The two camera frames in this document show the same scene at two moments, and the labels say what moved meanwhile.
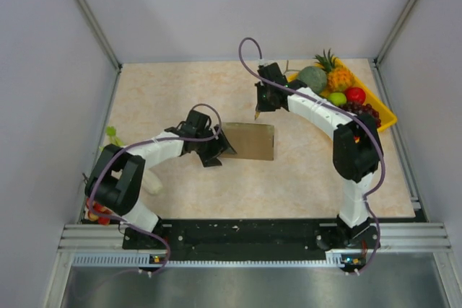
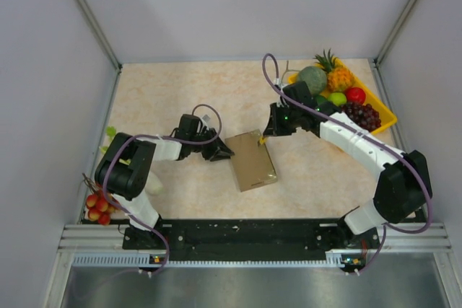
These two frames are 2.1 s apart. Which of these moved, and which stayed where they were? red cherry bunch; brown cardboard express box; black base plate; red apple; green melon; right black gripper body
Moved: right black gripper body; brown cardboard express box
Stayed: black base plate; red apple; green melon; red cherry bunch
